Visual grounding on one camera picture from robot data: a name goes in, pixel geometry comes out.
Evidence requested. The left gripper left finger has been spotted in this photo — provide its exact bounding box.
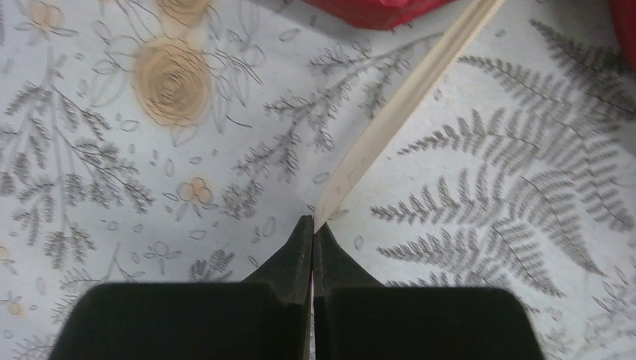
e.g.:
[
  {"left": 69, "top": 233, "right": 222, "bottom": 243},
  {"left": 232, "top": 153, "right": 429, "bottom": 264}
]
[{"left": 49, "top": 215, "right": 314, "bottom": 359}]

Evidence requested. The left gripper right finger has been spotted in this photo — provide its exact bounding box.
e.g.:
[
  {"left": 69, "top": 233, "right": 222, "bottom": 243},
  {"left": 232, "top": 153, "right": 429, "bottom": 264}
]
[{"left": 313, "top": 226, "right": 543, "bottom": 359}]

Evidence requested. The cream ribbon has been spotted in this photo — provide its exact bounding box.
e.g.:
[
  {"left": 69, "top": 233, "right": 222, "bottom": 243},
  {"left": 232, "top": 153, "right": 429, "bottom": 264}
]
[{"left": 313, "top": 0, "right": 504, "bottom": 233}]

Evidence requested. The dark red wrapping paper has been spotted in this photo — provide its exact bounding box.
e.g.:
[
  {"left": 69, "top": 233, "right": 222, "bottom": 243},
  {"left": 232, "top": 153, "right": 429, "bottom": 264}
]
[{"left": 304, "top": 0, "right": 635, "bottom": 71}]

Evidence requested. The floral tablecloth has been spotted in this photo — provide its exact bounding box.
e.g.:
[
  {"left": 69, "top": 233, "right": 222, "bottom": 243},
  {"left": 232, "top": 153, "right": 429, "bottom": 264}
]
[{"left": 1, "top": 1, "right": 635, "bottom": 359}]

